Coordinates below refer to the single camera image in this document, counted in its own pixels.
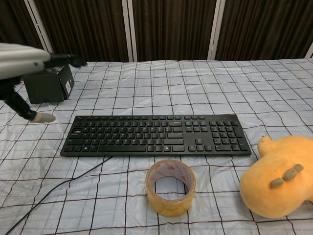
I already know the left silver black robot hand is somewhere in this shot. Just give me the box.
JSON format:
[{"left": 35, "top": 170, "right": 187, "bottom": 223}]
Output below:
[{"left": 0, "top": 41, "right": 88, "bottom": 123}]

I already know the black computer keyboard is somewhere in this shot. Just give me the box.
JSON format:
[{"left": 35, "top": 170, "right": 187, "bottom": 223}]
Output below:
[{"left": 60, "top": 114, "right": 252, "bottom": 158}]

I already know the black cardboard box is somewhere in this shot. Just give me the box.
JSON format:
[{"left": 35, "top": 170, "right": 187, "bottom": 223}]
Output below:
[{"left": 23, "top": 64, "right": 75, "bottom": 104}]

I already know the dark pleated screen panel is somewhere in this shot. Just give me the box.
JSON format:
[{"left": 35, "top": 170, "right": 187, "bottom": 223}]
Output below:
[
  {"left": 0, "top": 0, "right": 47, "bottom": 51},
  {"left": 131, "top": 0, "right": 218, "bottom": 62},
  {"left": 215, "top": 0, "right": 313, "bottom": 61},
  {"left": 33, "top": 0, "right": 131, "bottom": 62}
]

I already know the light blue checked tablecloth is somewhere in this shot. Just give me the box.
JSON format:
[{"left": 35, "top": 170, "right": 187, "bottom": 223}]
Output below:
[{"left": 0, "top": 57, "right": 313, "bottom": 235}]

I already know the clear brown tape roll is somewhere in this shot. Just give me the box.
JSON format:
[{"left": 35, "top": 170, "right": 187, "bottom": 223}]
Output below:
[{"left": 146, "top": 158, "right": 197, "bottom": 217}]

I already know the yellow plush toy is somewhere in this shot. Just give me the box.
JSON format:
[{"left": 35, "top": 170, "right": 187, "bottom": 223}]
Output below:
[{"left": 239, "top": 135, "right": 313, "bottom": 218}]

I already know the black keyboard cable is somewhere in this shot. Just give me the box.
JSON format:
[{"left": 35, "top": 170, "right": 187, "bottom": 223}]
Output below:
[{"left": 0, "top": 156, "right": 112, "bottom": 235}]

